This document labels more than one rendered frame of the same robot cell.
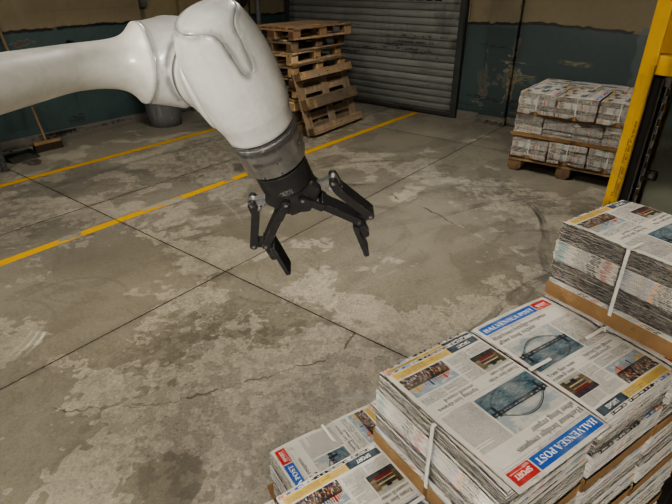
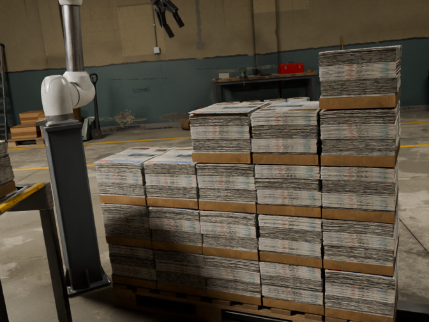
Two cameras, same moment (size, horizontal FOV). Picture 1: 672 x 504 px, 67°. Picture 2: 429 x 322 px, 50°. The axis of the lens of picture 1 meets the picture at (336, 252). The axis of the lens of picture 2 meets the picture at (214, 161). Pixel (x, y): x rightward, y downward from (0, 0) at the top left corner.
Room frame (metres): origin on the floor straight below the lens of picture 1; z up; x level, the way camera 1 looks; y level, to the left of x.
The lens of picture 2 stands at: (-0.44, -2.11, 1.31)
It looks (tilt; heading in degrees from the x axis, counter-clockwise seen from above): 13 degrees down; 58
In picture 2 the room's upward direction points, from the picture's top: 5 degrees counter-clockwise
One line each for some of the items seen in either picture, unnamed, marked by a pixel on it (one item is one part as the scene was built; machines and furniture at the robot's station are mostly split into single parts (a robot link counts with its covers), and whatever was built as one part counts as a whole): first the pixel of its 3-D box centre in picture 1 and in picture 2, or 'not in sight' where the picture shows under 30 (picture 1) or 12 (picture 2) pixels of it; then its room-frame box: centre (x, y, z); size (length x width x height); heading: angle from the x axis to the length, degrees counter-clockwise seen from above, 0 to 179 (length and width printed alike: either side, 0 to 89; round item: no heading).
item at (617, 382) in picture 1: (558, 383); (294, 131); (0.97, -0.57, 0.95); 0.38 x 0.29 x 0.23; 33
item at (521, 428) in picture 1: (490, 399); (231, 107); (0.80, -0.33, 1.07); 0.37 x 0.29 x 0.01; 34
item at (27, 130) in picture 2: not in sight; (47, 126); (1.49, 6.65, 0.28); 1.20 x 0.83 x 0.57; 142
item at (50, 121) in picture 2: not in sight; (56, 119); (0.21, 0.58, 1.03); 0.22 x 0.18 x 0.06; 175
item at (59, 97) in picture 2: not in sight; (57, 94); (0.23, 0.58, 1.17); 0.18 x 0.16 x 0.22; 38
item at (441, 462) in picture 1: (474, 432); (233, 131); (0.81, -0.32, 0.95); 0.38 x 0.29 x 0.23; 34
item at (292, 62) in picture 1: (299, 73); not in sight; (7.50, 0.52, 0.65); 1.33 x 0.94 x 1.30; 146
